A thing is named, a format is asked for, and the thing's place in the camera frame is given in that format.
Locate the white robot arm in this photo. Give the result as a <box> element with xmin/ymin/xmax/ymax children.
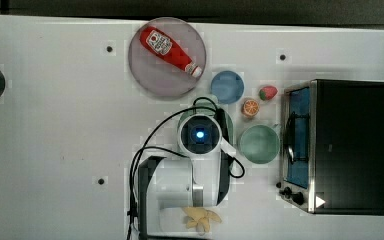
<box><xmin>136</xmin><ymin>109</ymin><xmax>236</xmax><ymax>240</ymax></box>

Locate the blue bowl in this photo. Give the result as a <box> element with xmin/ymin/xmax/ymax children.
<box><xmin>210</xmin><ymin>71</ymin><xmax>244</xmax><ymax>104</ymax></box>

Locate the toy orange slice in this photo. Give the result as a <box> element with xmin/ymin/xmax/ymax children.
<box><xmin>242</xmin><ymin>99</ymin><xmax>260</xmax><ymax>118</ymax></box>

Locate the grey round plate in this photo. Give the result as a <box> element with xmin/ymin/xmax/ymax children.
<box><xmin>128</xmin><ymin>17</ymin><xmax>207</xmax><ymax>98</ymax></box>

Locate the toy strawberry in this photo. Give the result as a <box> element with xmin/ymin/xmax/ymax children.
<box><xmin>259</xmin><ymin>85</ymin><xmax>278</xmax><ymax>101</ymax></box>

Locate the red ketchup bottle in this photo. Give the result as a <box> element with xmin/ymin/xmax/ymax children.
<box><xmin>139</xmin><ymin>26</ymin><xmax>203</xmax><ymax>78</ymax></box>

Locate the peeled toy banana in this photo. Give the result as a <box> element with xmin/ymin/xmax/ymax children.
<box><xmin>183</xmin><ymin>207</ymin><xmax>222</xmax><ymax>233</ymax></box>

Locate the black toaster oven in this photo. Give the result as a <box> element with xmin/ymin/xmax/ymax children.
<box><xmin>276</xmin><ymin>79</ymin><xmax>384</xmax><ymax>216</ymax></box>

